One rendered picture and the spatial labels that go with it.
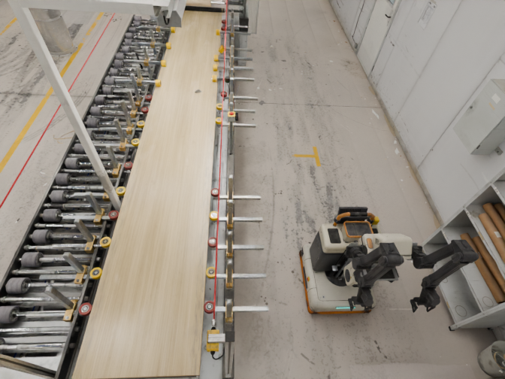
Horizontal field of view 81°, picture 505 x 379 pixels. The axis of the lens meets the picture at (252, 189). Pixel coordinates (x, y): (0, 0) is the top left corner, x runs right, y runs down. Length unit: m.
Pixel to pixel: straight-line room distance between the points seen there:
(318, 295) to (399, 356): 0.93
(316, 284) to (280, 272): 0.47
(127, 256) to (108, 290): 0.26
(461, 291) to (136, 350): 3.12
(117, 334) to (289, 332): 1.59
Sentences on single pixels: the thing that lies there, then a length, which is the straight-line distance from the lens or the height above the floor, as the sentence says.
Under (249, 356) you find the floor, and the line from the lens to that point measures 3.06.
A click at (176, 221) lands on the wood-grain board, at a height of 0.90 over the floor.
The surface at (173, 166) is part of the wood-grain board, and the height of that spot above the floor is 0.90.
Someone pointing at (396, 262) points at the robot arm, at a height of 1.61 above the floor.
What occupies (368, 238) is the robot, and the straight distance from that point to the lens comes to 2.26.
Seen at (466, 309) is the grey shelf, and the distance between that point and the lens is 3.81.
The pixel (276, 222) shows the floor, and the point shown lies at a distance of 3.60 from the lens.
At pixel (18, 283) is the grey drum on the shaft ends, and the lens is 2.75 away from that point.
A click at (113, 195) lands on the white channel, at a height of 1.02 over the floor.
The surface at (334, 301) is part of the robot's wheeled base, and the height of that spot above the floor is 0.28.
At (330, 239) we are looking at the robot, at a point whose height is 0.81.
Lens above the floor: 3.02
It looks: 52 degrees down
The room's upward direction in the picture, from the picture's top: 7 degrees clockwise
